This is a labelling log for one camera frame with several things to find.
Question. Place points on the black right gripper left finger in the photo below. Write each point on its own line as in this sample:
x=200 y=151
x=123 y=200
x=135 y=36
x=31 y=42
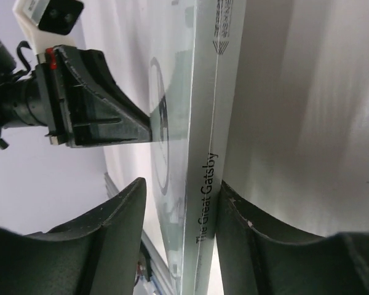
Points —
x=50 y=262

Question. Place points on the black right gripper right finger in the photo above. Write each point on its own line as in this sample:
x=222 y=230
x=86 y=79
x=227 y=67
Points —
x=260 y=254

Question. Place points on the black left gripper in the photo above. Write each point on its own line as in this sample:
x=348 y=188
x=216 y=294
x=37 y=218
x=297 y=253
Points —
x=90 y=110

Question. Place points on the grey-green file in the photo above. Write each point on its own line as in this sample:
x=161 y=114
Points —
x=177 y=61

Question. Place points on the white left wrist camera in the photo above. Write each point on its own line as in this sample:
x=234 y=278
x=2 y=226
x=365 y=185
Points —
x=47 y=23

